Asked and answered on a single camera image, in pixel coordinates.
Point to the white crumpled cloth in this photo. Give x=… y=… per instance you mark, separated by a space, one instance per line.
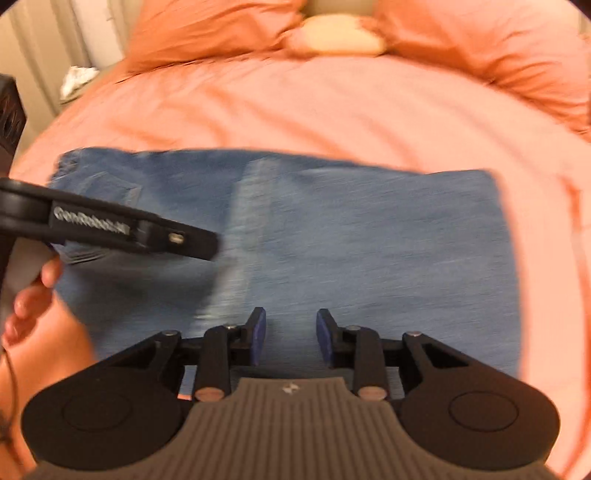
x=75 y=79

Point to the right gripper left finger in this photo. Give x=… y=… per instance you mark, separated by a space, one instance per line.
x=130 y=405

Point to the blue denim pants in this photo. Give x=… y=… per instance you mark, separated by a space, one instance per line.
x=389 y=250

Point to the dark wooden nightstand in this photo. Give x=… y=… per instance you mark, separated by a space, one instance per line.
x=12 y=122

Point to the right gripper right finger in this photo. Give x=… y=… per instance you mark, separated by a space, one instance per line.
x=452 y=405

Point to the orange pillow right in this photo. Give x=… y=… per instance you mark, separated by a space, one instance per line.
x=517 y=46

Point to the person left hand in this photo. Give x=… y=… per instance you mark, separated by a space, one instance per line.
x=31 y=303

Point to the orange pillow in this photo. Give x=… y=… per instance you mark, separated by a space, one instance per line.
x=517 y=46
x=171 y=32

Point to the orange pillow left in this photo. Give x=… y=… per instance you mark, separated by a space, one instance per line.
x=171 y=32

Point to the yellow plush cushion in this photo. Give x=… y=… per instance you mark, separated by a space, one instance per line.
x=335 y=35

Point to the orange bed duvet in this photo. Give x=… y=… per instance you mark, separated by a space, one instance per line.
x=397 y=114

